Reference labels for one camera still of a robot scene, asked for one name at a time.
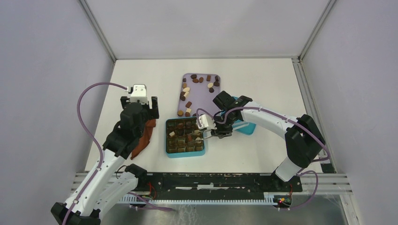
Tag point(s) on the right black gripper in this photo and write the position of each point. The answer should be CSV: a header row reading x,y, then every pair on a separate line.
x,y
219,132

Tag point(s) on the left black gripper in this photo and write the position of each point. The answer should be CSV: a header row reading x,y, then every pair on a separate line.
x,y
153,113

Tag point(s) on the teal chocolate box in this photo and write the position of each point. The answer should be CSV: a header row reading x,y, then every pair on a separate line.
x,y
179,146

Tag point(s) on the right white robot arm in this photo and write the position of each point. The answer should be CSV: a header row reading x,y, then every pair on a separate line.
x,y
303,139

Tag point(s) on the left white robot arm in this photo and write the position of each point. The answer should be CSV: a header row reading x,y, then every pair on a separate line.
x,y
93,198

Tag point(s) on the purple chocolate tray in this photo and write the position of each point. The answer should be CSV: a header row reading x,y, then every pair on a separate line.
x,y
198,91

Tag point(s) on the teal box lid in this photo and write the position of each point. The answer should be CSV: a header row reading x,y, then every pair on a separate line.
x,y
244,127

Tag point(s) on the brown cloth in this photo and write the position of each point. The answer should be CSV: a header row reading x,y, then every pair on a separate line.
x,y
145,139

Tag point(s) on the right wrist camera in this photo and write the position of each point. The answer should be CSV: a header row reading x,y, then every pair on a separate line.
x,y
206,122

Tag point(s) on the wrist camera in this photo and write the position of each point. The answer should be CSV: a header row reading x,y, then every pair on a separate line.
x,y
138,94
206,122

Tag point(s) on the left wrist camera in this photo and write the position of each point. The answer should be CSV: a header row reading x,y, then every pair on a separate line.
x,y
138,94

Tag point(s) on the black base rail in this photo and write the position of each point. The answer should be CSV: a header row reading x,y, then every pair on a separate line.
x,y
215,186

